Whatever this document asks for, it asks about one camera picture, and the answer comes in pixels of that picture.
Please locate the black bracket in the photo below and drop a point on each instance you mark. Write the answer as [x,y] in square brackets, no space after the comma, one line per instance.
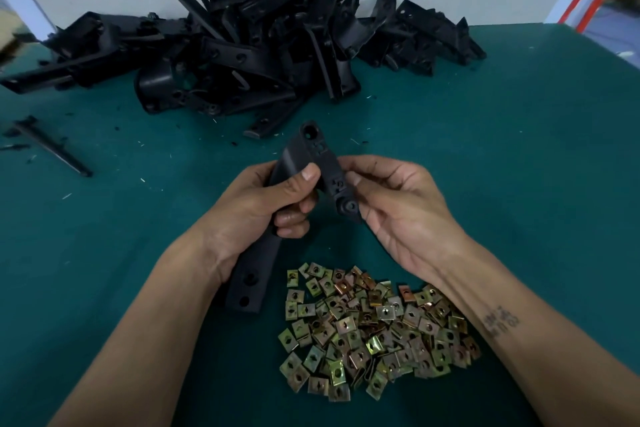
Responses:
[310,146]

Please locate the person's right hand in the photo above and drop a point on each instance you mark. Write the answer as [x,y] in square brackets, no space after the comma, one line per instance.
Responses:
[410,211]

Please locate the person's right forearm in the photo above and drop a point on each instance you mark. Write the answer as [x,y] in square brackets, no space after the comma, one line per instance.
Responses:
[540,342]

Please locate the pile of black plastic brackets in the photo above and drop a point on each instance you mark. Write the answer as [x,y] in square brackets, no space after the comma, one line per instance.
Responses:
[260,41]

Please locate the person's left hand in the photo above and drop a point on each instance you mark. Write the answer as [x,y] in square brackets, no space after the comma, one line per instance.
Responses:
[250,217]

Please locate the green table cloth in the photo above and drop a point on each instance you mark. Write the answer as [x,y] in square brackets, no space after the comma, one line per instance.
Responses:
[100,262]

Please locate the pile of brass clip nuts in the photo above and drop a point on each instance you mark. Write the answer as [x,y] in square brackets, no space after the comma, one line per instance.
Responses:
[375,332]

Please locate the thin black plastic strip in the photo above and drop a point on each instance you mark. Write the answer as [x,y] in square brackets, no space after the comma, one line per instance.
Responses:
[52,146]

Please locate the person's left forearm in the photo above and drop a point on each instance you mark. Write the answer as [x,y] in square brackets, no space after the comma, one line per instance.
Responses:
[130,342]

